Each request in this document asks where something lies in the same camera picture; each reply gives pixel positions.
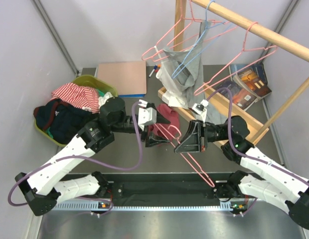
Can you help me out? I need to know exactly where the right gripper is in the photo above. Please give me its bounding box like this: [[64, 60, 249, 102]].
[[174, 120, 230, 154]]

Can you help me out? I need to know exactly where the maroon tank top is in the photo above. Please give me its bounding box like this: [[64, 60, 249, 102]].
[[149, 104, 180, 138]]

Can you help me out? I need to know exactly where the pink wire hanger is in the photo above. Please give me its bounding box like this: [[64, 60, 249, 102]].
[[193, 21, 279, 97], [141, 0, 229, 62], [154, 123, 215, 188]]

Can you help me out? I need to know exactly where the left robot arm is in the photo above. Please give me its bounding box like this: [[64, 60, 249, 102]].
[[15, 97, 170, 216]]

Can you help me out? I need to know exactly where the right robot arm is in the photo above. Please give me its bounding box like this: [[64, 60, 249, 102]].
[[174, 100, 309, 230]]

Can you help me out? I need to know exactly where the grey tank top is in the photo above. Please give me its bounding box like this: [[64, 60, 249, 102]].
[[164, 49, 205, 109]]

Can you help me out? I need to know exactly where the pink folder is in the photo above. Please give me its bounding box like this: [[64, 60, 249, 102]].
[[97, 61, 147, 98]]

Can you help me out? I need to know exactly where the white crumpled cloth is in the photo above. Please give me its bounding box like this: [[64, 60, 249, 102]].
[[98, 92, 114, 107]]

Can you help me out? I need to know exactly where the blue capped marker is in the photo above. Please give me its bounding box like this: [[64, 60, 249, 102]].
[[149, 65, 157, 78]]

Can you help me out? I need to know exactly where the red white striped garment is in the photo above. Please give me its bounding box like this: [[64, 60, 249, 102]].
[[51, 83, 99, 114]]

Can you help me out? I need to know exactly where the green laundry basket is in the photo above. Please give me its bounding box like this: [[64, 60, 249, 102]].
[[34, 75, 118, 147]]

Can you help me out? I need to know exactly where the stack of books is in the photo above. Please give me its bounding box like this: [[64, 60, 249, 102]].
[[213, 64, 272, 111]]

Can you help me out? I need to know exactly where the navy garment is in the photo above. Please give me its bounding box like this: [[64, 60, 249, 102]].
[[33, 99, 97, 145]]

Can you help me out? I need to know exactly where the wooden clothes rack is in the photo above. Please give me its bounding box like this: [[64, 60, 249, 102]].
[[157, 0, 309, 147]]

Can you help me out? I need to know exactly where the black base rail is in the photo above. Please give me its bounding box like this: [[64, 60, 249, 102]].
[[105, 173, 231, 207]]

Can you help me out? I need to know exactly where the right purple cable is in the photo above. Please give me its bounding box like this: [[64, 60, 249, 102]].
[[204, 87, 309, 217]]

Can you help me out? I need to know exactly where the purple cable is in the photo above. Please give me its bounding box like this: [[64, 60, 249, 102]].
[[7, 100, 144, 216], [204, 87, 309, 217]]

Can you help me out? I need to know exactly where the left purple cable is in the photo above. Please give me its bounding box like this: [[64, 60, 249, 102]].
[[7, 100, 144, 216]]

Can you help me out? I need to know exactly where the blue wire hanger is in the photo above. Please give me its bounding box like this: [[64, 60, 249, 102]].
[[171, 0, 236, 79]]

